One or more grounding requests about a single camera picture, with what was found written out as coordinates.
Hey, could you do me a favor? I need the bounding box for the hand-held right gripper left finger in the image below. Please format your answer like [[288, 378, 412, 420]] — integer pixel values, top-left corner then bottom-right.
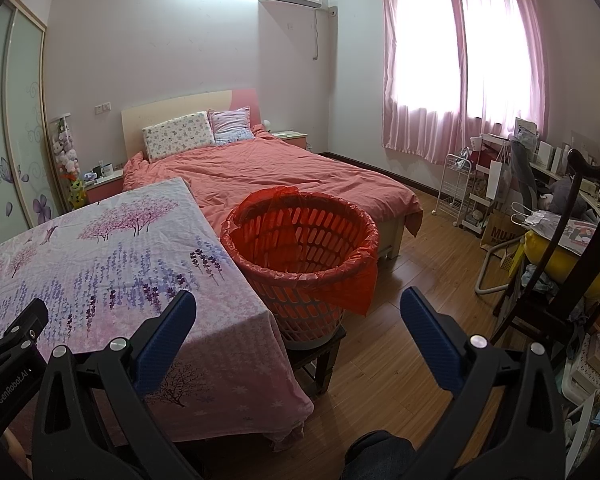
[[32, 290, 206, 480]]

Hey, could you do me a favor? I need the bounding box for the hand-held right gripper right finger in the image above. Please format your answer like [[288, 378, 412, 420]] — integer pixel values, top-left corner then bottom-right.
[[400, 286, 566, 480]]

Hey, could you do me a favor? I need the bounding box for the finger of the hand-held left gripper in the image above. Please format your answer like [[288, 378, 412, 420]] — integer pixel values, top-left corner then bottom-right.
[[0, 297, 50, 376]]

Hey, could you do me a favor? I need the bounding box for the orange plastic laundry basket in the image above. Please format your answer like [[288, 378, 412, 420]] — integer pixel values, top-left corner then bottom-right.
[[220, 191, 381, 346]]

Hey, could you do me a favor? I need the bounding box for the person's left forearm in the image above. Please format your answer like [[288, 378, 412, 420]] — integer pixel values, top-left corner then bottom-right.
[[2, 432, 33, 480]]

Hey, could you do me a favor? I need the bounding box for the floral printed tablecloth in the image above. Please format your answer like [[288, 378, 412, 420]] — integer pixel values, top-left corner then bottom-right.
[[0, 176, 315, 453]]

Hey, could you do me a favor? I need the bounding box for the cream bed base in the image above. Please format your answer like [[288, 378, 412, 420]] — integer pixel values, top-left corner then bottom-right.
[[377, 215, 406, 261]]

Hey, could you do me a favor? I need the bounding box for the dark wooden stool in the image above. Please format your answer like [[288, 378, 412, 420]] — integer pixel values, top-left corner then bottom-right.
[[285, 327, 348, 393]]

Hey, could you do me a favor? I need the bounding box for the brown paper bag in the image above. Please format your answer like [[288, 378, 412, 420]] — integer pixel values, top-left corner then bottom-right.
[[481, 210, 528, 261]]

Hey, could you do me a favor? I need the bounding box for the person's leg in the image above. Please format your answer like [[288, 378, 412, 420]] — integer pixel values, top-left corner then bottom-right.
[[345, 432, 421, 480]]

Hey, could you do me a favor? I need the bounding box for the white storage cart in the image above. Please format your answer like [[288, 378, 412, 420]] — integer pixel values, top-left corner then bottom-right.
[[462, 132, 516, 236]]

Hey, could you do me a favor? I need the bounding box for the yellow green plush toy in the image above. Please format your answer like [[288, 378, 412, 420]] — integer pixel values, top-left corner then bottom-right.
[[67, 175, 88, 211]]

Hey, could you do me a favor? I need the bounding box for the yellow plastic basin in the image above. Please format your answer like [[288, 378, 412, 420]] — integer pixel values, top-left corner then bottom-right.
[[522, 230, 600, 301]]

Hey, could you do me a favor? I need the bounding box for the pink and white nightstand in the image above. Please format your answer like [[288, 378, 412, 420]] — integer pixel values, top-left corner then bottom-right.
[[82, 167, 126, 206], [270, 130, 308, 151]]

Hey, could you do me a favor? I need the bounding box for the white shopping bag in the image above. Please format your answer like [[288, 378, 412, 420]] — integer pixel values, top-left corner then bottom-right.
[[485, 142, 513, 203]]

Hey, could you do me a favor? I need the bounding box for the clear holder of plush toys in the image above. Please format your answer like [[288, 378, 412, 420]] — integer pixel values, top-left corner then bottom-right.
[[50, 115, 81, 176]]

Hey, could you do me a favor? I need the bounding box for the wardrobe with purple flower doors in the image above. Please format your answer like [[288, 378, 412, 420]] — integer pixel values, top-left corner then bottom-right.
[[0, 0, 63, 256]]

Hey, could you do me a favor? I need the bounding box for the dark wooden chair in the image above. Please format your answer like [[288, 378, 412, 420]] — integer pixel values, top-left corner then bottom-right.
[[490, 149, 600, 356]]

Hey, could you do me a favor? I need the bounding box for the white floral pillow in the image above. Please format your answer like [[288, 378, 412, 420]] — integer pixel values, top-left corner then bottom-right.
[[141, 112, 216, 163]]

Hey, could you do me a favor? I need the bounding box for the coral bed duvet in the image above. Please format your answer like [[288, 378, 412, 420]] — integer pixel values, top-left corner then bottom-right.
[[122, 135, 425, 238]]

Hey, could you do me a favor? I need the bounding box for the pink curtain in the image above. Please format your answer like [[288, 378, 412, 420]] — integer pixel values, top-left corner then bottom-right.
[[380, 0, 551, 165]]

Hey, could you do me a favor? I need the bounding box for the cream and pink headboard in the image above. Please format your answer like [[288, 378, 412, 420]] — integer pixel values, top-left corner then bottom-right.
[[121, 89, 258, 163]]

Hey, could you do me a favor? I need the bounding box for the pink striped pillow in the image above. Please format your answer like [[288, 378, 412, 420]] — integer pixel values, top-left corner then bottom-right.
[[207, 106, 255, 146]]

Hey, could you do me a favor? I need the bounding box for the white wire rack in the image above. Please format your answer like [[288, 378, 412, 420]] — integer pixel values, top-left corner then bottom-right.
[[435, 152, 476, 226]]

